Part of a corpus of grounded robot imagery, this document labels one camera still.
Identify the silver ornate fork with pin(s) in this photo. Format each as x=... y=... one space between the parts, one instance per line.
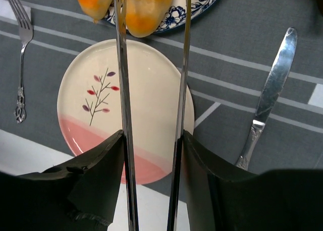
x=26 y=35

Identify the silver ornate table knife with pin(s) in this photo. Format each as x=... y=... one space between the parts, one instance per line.
x=271 y=91

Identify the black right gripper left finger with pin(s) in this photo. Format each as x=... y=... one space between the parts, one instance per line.
x=79 y=194

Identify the large striped croissant bread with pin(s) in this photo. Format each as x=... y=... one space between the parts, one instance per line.
x=96 y=9

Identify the silver metal tongs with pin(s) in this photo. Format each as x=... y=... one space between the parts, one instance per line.
x=120 y=11

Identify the small striped croissant bread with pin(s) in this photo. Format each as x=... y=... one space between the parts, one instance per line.
x=144 y=16

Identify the blue floral plate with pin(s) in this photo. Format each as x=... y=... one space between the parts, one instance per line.
x=175 y=17

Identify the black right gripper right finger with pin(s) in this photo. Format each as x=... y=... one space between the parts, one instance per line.
x=221 y=196

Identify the grey striped placemat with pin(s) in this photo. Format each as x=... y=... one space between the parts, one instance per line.
x=233 y=46

